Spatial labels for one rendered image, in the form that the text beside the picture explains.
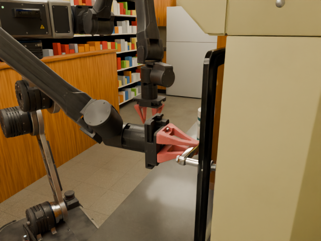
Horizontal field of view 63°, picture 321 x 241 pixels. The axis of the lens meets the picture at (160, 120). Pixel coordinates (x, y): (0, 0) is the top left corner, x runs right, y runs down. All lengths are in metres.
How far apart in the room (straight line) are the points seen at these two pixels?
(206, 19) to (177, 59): 5.24
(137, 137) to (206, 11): 0.28
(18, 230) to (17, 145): 0.93
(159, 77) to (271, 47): 0.52
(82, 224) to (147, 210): 1.12
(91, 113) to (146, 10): 0.47
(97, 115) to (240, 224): 0.30
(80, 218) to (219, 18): 1.71
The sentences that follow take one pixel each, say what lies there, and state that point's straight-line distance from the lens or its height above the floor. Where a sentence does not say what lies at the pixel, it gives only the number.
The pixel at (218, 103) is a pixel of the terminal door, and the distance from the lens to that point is 0.43.
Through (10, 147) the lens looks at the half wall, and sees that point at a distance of 2.62.
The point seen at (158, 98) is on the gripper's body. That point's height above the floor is 1.19.
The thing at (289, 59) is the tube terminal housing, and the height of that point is 1.39.
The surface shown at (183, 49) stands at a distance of 5.53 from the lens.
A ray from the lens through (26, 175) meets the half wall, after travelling 2.81.
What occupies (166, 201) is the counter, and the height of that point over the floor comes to 0.94.
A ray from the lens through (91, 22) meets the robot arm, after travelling 1.14.
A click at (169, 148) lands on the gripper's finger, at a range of 0.54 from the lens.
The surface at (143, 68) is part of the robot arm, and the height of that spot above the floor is 1.29.
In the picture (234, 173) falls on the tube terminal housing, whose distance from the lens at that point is 0.39.
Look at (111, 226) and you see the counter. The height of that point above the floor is 0.94.
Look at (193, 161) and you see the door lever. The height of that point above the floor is 1.20.
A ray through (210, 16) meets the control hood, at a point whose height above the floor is 1.43.
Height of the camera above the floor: 1.42
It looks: 20 degrees down
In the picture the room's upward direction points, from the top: straight up
